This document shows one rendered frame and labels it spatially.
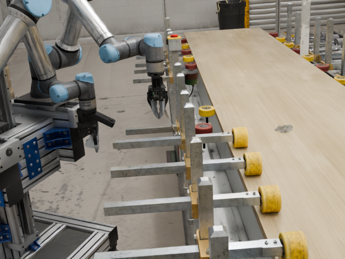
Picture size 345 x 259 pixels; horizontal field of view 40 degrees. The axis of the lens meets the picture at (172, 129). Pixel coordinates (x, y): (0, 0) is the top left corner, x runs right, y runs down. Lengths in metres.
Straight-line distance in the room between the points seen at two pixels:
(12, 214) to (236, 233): 1.09
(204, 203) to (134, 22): 8.73
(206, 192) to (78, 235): 1.65
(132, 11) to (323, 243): 8.69
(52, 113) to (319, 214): 1.35
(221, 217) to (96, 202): 1.63
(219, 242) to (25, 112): 1.64
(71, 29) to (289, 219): 1.35
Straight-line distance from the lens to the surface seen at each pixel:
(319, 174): 1.70
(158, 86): 1.95
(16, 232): 2.43
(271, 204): 1.41
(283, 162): 1.78
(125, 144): 1.86
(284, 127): 2.07
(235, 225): 1.91
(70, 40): 2.30
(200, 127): 2.11
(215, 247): 0.92
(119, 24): 9.79
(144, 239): 2.98
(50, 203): 3.55
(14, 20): 1.85
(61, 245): 2.66
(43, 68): 2.06
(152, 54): 1.91
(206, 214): 1.17
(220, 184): 2.21
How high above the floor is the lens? 1.65
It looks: 21 degrees down
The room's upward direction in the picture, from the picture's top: 4 degrees counter-clockwise
